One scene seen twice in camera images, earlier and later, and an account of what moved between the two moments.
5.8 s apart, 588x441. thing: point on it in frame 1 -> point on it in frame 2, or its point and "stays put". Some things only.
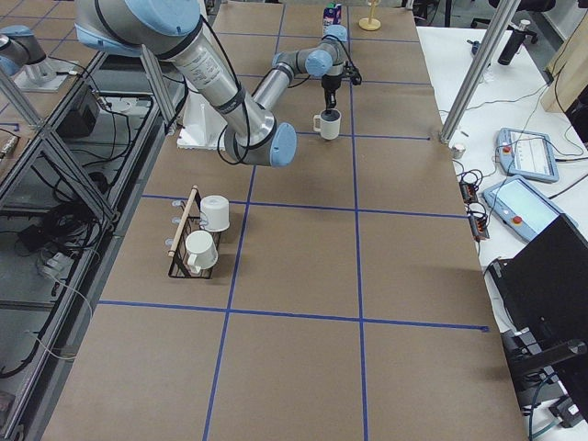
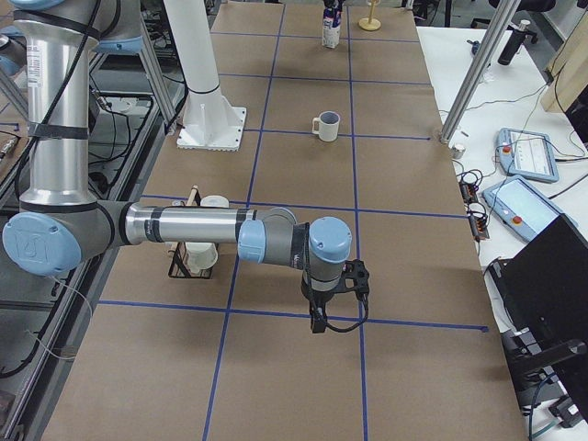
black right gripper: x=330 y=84 -> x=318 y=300
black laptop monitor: x=546 y=293 stays put
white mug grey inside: x=328 y=122 stays put
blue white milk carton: x=331 y=16 stays put
